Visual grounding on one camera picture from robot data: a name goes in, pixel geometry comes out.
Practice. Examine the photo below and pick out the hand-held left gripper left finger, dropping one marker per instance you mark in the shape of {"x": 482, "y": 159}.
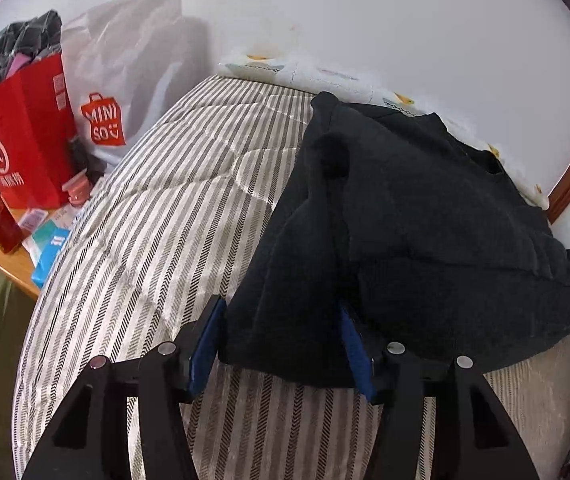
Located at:
{"x": 205, "y": 345}

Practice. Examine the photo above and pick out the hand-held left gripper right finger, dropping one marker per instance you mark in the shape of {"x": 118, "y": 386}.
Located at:
{"x": 360, "y": 360}

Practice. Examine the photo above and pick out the black sweatshirt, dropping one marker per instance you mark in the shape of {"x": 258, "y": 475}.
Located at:
{"x": 415, "y": 240}

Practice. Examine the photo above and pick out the striped mattress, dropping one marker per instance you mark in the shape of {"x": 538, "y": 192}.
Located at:
{"x": 165, "y": 185}

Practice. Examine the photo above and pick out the light blue box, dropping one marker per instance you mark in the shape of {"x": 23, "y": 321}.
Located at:
{"x": 52, "y": 255}

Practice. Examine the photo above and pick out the small pink-lidded jar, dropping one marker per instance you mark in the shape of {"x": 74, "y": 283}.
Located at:
{"x": 77, "y": 190}

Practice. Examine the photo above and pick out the wooden nightstand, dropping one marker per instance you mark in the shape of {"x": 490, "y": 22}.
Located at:
{"x": 15, "y": 267}

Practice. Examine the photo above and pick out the small pink white packet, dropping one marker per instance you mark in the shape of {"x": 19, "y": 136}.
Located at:
{"x": 32, "y": 221}

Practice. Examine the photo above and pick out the red drink can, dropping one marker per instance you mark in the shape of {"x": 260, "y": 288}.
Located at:
{"x": 0, "y": 225}

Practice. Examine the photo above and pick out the red paper bag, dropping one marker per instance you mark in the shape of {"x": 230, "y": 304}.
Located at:
{"x": 20, "y": 130}

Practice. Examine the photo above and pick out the white yellow print pillow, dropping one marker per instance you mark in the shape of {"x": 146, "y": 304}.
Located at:
{"x": 305, "y": 75}

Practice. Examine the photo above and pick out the white plastic shopping bag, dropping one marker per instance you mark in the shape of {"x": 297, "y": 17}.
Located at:
{"x": 125, "y": 50}

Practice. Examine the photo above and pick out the grey plaid clothing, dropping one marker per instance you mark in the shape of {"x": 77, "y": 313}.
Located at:
{"x": 15, "y": 50}

